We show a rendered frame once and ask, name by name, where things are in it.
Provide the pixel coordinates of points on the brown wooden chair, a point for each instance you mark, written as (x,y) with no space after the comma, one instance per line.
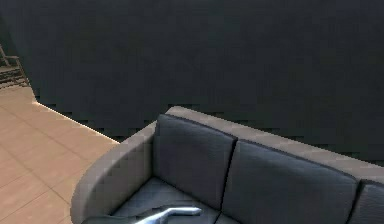
(10,71)

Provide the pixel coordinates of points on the grey sofa with dark cushions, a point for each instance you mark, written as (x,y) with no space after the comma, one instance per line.
(186,156)

